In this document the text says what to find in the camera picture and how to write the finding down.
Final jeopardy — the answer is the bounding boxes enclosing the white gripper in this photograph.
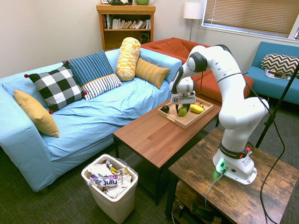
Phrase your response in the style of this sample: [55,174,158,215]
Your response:
[170,91,197,116]

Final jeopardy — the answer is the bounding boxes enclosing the light wooden tray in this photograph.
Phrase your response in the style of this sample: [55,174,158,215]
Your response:
[157,97,214,130]

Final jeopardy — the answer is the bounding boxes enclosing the yellow mango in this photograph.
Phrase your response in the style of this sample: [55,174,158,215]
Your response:
[190,104,205,114]

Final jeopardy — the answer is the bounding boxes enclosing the reddish wooden coffee table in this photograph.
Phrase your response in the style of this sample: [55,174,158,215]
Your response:
[113,97,222,206]

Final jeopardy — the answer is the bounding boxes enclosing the mustard striped pillow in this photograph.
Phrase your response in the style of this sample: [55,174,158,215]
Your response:
[135,57,171,90]

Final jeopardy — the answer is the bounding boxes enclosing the rust red couch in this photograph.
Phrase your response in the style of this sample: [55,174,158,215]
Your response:
[141,37,255,107]

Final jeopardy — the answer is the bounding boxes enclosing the yellow patterned bolster pillow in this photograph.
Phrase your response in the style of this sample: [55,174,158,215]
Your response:
[115,37,142,82]

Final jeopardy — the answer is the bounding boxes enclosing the white navy striped pillow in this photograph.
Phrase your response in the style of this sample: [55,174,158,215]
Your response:
[81,73,122,101]

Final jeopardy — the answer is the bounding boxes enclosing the teal sofa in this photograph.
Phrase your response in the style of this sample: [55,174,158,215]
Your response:
[245,41,299,105]

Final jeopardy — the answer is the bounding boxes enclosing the light blue couch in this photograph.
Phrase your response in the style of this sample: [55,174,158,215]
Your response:
[0,48,183,193]

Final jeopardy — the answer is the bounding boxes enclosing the white shade floor lamp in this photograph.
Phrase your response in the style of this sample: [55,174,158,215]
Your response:
[183,2,206,42]

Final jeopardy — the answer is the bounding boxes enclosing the magazine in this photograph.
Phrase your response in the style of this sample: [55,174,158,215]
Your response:
[264,69,292,81]

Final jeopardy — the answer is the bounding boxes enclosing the wooden bookshelf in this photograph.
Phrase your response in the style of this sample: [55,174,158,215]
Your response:
[96,4,157,51]

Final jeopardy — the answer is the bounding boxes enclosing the blue striped pillow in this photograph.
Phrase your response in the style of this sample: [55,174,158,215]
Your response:
[62,50,115,87]

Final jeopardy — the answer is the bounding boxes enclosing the row of paperback books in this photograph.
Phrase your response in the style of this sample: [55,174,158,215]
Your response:
[102,14,152,30]

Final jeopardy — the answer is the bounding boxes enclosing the rustic dark wood table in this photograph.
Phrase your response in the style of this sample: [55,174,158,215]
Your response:
[164,127,299,224]

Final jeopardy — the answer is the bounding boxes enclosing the black device under table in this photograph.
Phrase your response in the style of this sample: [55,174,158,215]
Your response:
[190,203,215,220]

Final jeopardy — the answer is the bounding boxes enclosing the plastic bottle purple label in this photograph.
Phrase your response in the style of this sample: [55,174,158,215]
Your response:
[89,174,125,190]

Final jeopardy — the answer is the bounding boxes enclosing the black white chevron pillow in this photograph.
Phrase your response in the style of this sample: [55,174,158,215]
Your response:
[261,53,299,77]

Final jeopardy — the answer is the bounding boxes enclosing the wooden window blinds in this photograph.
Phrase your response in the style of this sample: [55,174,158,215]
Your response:
[202,0,299,39]

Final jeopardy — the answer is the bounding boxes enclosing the beige trash bin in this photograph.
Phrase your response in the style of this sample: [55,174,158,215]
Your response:
[81,153,139,224]

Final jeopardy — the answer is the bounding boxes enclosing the black white checkered pillow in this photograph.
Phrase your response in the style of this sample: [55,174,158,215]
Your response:
[24,61,87,114]

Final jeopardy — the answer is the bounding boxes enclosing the plain mustard pillow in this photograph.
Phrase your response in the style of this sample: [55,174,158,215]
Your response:
[13,89,60,138]

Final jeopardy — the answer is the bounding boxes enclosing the grey base cable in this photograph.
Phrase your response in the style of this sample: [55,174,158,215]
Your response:
[205,171,225,207]

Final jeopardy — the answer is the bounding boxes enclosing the black camera stand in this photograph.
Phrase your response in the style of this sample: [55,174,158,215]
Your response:
[255,69,299,149]

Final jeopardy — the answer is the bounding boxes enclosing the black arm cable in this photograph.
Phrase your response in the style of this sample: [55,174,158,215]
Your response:
[242,72,286,224]

